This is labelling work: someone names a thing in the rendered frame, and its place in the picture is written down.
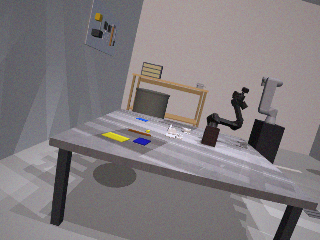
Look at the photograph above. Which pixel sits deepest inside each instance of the yellow flat plate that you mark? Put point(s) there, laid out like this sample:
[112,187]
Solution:
[116,137]

